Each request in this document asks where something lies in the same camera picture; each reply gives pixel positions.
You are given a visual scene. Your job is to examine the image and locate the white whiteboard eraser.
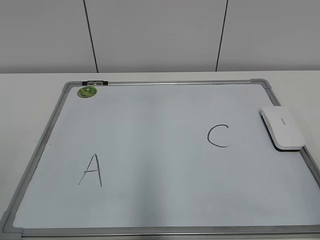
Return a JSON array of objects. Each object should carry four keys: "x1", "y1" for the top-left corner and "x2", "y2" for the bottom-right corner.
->
[{"x1": 261, "y1": 106, "x2": 306, "y2": 151}]

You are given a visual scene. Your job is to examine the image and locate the green round magnet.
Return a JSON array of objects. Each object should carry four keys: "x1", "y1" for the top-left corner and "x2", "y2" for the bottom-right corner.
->
[{"x1": 77, "y1": 86, "x2": 98, "y2": 99}]

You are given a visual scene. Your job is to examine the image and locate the white whiteboard with grey frame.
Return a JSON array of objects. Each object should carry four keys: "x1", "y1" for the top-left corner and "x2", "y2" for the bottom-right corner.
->
[{"x1": 0, "y1": 79, "x2": 320, "y2": 240}]

